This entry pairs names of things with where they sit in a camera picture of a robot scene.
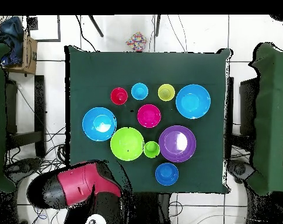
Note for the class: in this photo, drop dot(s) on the purple bowl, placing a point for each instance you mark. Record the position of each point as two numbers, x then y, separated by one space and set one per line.
169 144

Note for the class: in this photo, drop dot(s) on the grey pedestal foot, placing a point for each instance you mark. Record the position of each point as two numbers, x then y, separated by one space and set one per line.
22 166
239 169

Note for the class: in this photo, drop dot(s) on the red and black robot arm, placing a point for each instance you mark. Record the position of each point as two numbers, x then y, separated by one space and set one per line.
78 184

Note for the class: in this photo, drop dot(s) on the black stool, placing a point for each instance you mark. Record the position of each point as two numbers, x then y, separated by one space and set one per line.
247 107
39 105

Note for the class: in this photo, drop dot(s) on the green cup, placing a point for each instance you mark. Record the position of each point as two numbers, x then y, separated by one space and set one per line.
151 149

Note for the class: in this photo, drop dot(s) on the blue denim cloth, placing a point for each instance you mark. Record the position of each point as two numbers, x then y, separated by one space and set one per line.
10 32

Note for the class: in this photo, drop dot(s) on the red cup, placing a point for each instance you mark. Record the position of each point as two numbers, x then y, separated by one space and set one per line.
119 96

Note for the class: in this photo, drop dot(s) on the dark green tablecloth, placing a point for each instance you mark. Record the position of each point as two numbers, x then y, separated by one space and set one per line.
143 70

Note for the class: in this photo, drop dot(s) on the green bowl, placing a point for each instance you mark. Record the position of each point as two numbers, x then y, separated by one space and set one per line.
127 144

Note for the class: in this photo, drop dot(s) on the colourful patterned box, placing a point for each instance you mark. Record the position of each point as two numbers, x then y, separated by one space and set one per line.
137 41

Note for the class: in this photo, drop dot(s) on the black tripod leg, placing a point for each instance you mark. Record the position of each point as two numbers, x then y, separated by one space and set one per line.
158 25
96 26

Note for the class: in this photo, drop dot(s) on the pink bowl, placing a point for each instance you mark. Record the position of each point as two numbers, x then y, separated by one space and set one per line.
149 116

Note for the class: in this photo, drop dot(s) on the large light blue bowl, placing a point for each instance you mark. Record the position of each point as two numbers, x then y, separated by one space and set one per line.
99 124
193 101

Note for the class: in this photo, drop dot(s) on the yellow cup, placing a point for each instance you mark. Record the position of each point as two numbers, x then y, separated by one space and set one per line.
166 92

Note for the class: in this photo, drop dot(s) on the small dark blue bowl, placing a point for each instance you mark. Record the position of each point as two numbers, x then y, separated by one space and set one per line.
166 174

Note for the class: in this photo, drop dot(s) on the light blue cup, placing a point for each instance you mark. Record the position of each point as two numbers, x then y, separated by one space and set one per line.
139 91

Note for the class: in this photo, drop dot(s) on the cardboard box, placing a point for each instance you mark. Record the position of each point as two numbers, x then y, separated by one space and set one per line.
29 58

